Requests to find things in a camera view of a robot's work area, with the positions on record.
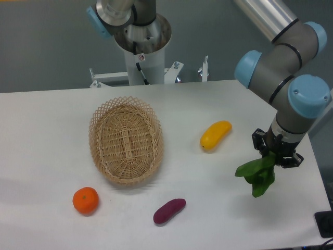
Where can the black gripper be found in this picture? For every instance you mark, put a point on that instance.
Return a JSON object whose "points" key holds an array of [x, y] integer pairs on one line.
{"points": [[280, 142]]}

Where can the green leafy vegetable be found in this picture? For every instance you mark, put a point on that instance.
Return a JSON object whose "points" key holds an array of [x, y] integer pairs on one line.
{"points": [[259, 173]]}

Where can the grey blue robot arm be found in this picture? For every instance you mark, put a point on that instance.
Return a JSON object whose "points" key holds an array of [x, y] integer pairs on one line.
{"points": [[299, 100]]}

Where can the yellow mango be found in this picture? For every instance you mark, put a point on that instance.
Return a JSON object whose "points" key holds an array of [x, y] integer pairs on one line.
{"points": [[214, 134]]}

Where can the black device at table edge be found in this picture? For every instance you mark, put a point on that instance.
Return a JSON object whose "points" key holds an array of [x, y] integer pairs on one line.
{"points": [[324, 223]]}

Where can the purple sweet potato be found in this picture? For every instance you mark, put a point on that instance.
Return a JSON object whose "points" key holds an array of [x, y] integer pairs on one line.
{"points": [[168, 210]]}

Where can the woven wicker basket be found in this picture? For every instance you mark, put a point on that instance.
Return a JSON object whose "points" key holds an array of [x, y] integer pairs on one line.
{"points": [[126, 140]]}

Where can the orange tangerine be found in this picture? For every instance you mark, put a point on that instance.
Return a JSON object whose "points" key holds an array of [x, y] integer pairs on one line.
{"points": [[86, 200]]}

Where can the white metal mounting frame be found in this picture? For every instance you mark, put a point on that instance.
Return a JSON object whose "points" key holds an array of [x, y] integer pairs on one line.
{"points": [[133, 76]]}

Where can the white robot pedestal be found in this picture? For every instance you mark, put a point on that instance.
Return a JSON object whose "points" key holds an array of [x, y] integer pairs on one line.
{"points": [[145, 45]]}

